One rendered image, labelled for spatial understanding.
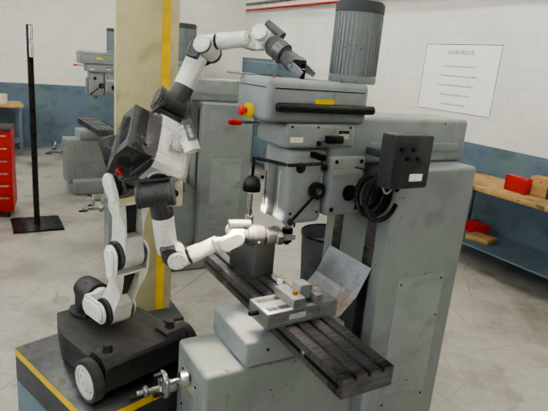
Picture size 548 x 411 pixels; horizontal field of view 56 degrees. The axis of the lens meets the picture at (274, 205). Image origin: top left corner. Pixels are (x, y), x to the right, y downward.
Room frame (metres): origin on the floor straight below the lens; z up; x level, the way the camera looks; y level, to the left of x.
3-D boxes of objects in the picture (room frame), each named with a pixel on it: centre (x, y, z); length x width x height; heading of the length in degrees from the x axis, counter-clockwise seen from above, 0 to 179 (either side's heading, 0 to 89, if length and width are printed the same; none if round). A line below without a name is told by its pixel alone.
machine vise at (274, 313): (1.96, -0.12, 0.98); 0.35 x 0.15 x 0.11; 123
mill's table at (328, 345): (2.11, -0.07, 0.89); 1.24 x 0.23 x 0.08; 31
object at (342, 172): (2.21, -0.24, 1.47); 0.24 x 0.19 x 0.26; 31
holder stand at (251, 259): (2.43, 0.09, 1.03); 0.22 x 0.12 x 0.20; 38
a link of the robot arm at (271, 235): (2.08, 0.02, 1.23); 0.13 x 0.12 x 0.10; 16
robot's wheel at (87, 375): (1.99, 0.76, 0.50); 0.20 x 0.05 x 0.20; 49
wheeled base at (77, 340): (2.35, 0.77, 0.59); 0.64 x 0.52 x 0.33; 49
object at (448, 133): (2.37, -0.50, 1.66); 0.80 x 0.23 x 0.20; 121
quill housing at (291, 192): (2.11, -0.07, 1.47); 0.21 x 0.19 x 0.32; 31
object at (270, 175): (2.05, 0.03, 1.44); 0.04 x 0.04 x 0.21; 31
